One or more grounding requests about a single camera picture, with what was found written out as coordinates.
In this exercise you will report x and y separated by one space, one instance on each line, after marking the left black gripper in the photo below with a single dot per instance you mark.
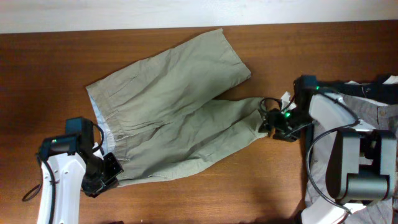
104 175

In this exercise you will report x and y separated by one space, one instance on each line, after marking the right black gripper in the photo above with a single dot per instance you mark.
277 123

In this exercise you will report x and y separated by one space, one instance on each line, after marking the khaki green shorts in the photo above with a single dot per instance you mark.
163 118

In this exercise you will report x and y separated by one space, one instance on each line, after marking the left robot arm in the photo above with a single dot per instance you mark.
73 163

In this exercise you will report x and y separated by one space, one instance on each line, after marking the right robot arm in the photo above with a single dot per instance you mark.
350 137

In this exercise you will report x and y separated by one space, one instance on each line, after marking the grey shorts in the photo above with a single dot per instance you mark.
380 116

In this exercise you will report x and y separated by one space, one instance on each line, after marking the black garment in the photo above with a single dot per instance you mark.
372 90

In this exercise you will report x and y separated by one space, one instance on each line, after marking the white cloth piece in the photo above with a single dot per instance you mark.
390 80

